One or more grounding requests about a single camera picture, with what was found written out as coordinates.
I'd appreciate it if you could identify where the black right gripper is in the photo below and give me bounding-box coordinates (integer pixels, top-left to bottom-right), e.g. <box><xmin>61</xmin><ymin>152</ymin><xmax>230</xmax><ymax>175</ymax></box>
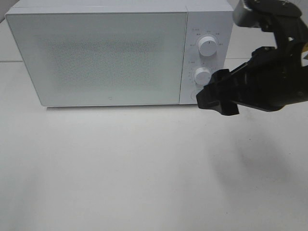
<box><xmin>196</xmin><ymin>0</ymin><xmax>308</xmax><ymax>116</ymax></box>

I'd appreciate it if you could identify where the white timer knob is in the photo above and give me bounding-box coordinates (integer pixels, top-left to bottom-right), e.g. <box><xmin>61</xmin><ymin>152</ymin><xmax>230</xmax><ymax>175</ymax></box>
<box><xmin>194</xmin><ymin>67</ymin><xmax>212</xmax><ymax>86</ymax></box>

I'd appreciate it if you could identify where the round white door release button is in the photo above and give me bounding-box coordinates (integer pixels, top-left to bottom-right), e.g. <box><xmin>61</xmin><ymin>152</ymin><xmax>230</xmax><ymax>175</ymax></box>
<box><xmin>191</xmin><ymin>89</ymin><xmax>201</xmax><ymax>102</ymax></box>

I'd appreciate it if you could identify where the white microwave door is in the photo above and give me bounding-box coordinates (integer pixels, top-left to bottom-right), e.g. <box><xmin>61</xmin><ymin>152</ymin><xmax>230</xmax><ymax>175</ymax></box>
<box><xmin>7</xmin><ymin>13</ymin><xmax>187</xmax><ymax>106</ymax></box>

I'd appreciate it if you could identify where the upper white power knob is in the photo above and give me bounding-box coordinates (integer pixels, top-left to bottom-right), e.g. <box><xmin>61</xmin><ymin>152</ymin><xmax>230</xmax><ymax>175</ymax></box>
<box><xmin>197</xmin><ymin>35</ymin><xmax>218</xmax><ymax>57</ymax></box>

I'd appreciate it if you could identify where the white microwave oven body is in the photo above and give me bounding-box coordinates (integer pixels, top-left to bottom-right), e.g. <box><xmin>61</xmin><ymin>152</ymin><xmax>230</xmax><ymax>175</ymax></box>
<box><xmin>5</xmin><ymin>0</ymin><xmax>233</xmax><ymax>106</ymax></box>

